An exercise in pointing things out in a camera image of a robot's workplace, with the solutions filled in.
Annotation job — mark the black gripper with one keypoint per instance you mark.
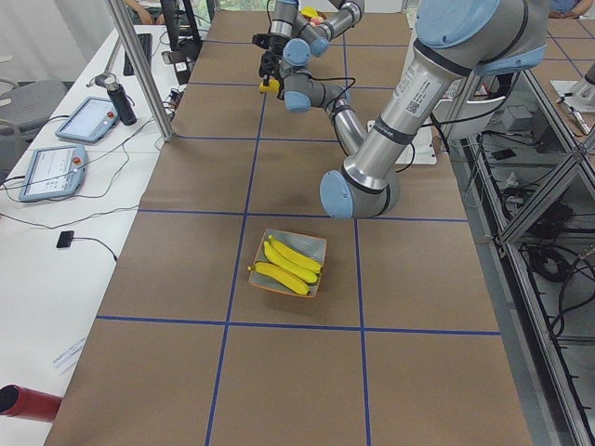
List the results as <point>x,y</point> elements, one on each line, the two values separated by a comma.
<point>270,60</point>

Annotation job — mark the yellow banana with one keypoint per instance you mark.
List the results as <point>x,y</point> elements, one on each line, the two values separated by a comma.
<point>276,258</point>
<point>273,278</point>
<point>272,86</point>
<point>295,256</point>

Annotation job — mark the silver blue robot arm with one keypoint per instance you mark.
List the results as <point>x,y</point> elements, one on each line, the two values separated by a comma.
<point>292,38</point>
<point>453,40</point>

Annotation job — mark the grey square plate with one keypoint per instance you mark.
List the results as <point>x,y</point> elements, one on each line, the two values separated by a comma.
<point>310,246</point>

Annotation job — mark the black monitor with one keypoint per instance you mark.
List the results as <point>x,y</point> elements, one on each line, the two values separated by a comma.
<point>181,27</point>

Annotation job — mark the black water bottle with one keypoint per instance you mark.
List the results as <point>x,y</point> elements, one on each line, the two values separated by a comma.
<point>120,100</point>

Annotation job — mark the far teach pendant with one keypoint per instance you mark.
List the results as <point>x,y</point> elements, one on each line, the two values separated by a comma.
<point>90,121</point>

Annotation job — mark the teach pendant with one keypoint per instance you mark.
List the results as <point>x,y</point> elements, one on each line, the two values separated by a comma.
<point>56,172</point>
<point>90,121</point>

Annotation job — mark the near teach pendant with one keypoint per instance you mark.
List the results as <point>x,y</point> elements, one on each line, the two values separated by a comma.
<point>56,172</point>

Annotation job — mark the grey office chair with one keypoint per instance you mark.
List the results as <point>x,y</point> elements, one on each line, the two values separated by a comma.
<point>32,105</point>

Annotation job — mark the small black puck device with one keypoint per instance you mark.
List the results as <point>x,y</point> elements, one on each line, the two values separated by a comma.
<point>65,239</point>

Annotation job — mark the red fire extinguisher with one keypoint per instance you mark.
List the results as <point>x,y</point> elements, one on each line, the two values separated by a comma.
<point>29,404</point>

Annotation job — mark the aluminium frame post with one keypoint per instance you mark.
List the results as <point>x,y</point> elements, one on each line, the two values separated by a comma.
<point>126,31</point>

